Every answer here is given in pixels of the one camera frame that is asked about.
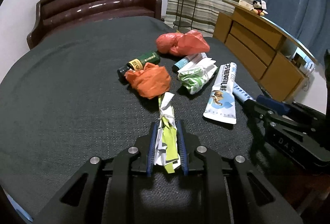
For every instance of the orange plastic bag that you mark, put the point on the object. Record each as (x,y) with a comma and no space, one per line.
(150,81)

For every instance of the red plastic bag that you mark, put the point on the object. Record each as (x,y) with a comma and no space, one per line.
(180,42)

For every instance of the white yellow-green wrapper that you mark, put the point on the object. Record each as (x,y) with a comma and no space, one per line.
(167,136)

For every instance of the large white printed tube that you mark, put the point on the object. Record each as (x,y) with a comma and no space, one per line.
(221,95)

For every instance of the small picture card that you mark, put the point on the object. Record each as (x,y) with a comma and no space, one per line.
(303,59)

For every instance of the small white box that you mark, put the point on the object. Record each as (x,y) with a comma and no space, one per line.
(245,4)

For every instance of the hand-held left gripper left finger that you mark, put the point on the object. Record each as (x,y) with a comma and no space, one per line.
(152,148)

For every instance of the small blue white tube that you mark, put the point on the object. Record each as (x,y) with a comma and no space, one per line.
(183,62)

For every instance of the slim blue white tube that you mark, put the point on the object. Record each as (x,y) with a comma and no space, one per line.
(241,92)

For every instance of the black metal plant stand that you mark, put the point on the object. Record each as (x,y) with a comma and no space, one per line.
(189,2)

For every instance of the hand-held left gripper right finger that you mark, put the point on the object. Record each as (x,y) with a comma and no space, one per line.
(182,148)

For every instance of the green white crumpled bag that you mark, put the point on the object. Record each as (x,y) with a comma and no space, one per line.
(194,78)

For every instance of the dark green glass bottle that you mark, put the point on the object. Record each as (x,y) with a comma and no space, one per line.
(144,61)

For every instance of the wooden cabinet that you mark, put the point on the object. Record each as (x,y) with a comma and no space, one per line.
(257,41)

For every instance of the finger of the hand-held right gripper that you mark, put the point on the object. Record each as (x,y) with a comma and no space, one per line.
(273,105)
(257,110)

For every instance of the mouse plush toy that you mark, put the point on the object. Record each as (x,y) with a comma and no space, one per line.
(259,7)

